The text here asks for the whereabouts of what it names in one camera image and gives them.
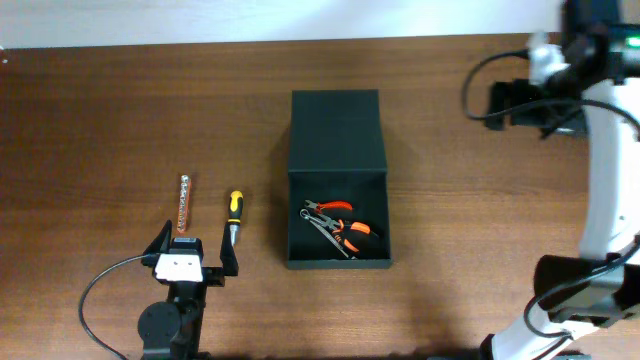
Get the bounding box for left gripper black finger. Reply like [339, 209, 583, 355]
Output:
[143, 220, 173, 256]
[220, 224, 239, 276]

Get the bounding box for silver metal wrench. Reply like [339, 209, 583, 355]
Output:
[300, 209, 355, 260]

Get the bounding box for small orange-handled cutting pliers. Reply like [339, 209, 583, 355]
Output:
[304, 200, 353, 214]

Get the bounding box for orange black long-nose pliers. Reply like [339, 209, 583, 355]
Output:
[314, 214, 381, 258]

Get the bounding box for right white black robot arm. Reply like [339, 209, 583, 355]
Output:
[476, 0, 639, 359]

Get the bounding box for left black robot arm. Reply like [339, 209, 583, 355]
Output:
[138, 219, 240, 360]

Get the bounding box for yellow black screwdriver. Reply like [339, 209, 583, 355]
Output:
[228, 190, 244, 246]

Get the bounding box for dark green open box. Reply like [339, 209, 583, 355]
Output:
[287, 90, 392, 270]

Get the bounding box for orange socket bit rail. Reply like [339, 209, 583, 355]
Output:
[176, 174, 192, 234]

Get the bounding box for right black camera cable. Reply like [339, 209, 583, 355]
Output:
[460, 48, 640, 136]

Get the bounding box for black camera cable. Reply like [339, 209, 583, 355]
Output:
[460, 48, 640, 136]
[78, 253, 158, 360]

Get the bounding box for left black camera cable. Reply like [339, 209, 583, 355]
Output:
[78, 253, 158, 360]

